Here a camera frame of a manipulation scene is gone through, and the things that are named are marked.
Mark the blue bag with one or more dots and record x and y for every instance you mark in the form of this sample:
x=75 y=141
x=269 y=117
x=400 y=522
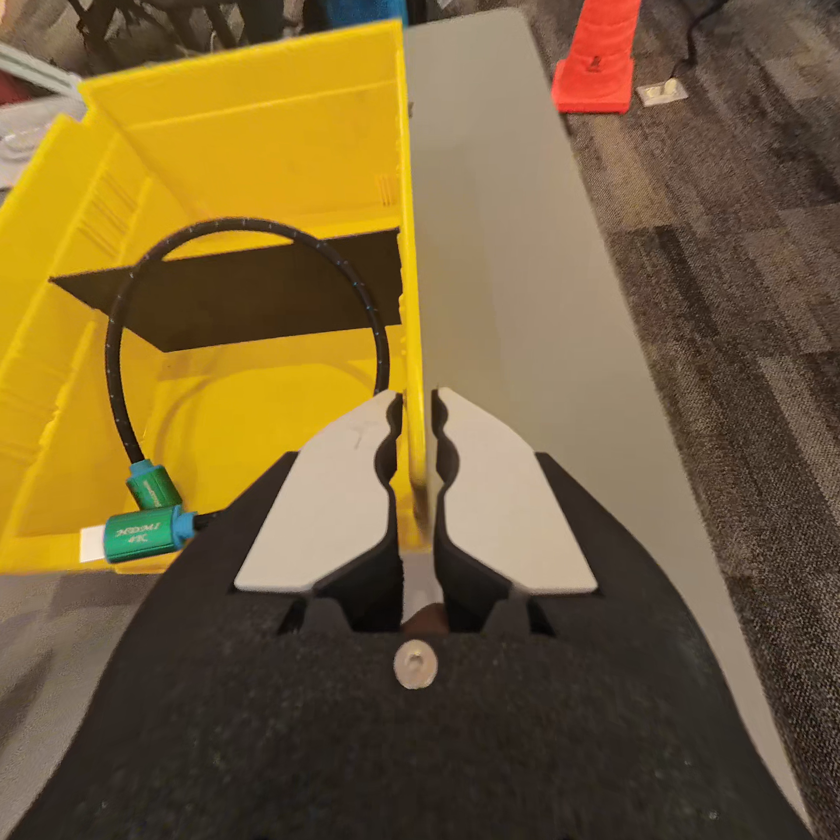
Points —
x=364 y=10

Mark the yellow plastic bin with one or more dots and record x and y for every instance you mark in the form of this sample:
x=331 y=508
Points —
x=229 y=151

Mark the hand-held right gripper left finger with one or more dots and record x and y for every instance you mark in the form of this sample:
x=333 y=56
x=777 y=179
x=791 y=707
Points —
x=321 y=505

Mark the orange traffic cone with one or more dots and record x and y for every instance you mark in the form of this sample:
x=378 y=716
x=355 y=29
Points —
x=594 y=59

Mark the white panel base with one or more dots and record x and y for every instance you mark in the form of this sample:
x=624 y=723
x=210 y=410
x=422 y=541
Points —
x=26 y=148

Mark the black bin divider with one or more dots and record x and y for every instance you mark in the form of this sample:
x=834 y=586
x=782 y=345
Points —
x=262 y=295

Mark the grey desk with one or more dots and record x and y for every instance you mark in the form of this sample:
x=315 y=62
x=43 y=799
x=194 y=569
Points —
x=525 y=328

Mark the white floor outlet plate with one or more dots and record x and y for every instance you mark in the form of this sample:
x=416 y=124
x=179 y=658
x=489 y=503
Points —
x=661 y=92

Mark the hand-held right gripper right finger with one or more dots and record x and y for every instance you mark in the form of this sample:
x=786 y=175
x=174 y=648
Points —
x=512 y=505

